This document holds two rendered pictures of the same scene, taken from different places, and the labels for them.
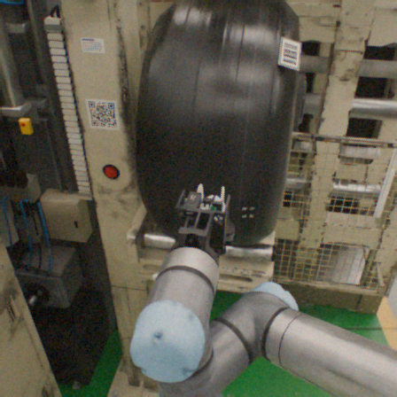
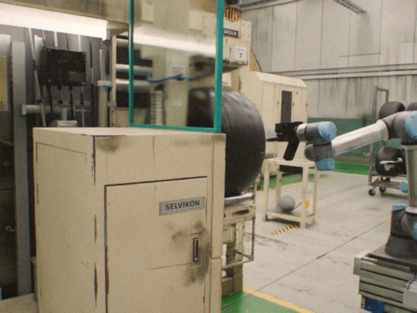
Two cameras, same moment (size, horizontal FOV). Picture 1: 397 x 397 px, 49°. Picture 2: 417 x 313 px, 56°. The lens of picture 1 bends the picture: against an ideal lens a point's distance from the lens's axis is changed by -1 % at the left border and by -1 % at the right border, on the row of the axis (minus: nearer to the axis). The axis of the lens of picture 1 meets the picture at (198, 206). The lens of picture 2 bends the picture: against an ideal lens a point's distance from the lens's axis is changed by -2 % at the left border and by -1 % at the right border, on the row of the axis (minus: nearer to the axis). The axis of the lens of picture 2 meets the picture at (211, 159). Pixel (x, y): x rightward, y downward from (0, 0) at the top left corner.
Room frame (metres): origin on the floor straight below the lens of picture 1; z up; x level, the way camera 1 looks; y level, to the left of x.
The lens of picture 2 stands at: (-0.42, 1.51, 1.31)
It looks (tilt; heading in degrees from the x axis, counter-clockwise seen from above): 6 degrees down; 311
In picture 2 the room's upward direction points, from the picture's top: 1 degrees clockwise
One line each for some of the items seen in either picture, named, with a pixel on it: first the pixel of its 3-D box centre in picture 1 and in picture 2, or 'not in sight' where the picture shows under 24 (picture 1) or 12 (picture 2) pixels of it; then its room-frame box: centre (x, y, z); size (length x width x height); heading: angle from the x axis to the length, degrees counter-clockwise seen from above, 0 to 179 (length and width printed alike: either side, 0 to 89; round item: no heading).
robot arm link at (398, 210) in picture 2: not in sight; (405, 218); (0.07, -0.37, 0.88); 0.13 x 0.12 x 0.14; 133
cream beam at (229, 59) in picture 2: not in sight; (197, 49); (1.23, -0.22, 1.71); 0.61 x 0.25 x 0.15; 80
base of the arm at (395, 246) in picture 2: not in sight; (403, 242); (0.07, -0.38, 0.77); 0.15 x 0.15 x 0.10
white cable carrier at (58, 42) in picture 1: (76, 117); not in sight; (0.98, 0.30, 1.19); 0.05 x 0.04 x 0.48; 170
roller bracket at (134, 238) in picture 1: (152, 205); not in sight; (1.00, 0.13, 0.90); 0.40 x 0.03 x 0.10; 170
